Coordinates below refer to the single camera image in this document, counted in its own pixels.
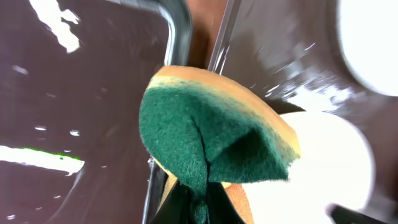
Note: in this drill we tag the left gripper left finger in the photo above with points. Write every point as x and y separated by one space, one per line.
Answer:
176 207

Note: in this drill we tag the white plate front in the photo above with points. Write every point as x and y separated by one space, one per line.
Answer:
336 166

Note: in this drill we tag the large dark serving tray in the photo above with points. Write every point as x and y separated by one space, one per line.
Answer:
287 53

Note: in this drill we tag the green and yellow sponge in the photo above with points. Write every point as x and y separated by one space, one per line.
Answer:
202 127

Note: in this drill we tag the light blue plate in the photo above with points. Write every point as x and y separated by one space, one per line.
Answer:
367 37

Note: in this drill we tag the small black water tray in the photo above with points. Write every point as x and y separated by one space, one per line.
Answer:
73 74

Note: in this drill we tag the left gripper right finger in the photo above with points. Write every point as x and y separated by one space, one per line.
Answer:
220 208

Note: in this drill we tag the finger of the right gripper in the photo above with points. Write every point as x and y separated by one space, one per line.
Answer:
342 215

